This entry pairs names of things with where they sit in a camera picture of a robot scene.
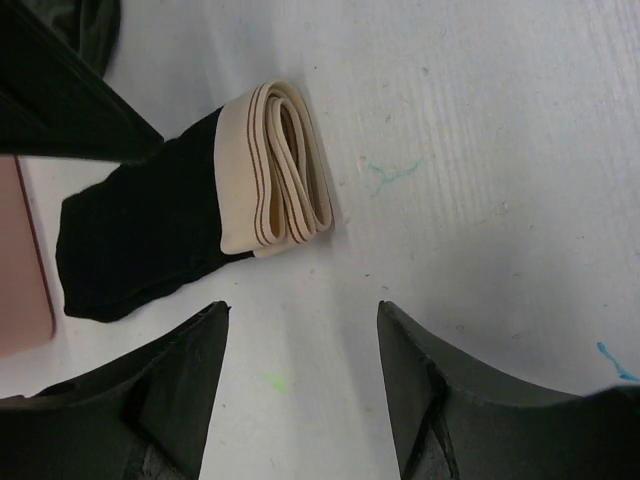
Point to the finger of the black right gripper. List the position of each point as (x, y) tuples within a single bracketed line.
[(52, 103)]

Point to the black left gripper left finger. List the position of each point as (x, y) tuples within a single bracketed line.
[(144, 415)]

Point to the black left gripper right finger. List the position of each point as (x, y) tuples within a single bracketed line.
[(455, 417)]

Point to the black underwear beige waistband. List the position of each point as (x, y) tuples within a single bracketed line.
[(245, 181)]

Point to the olive green underwear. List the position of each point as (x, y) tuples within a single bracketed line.
[(97, 31)]

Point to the pink divided storage box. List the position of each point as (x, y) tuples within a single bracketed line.
[(27, 316)]

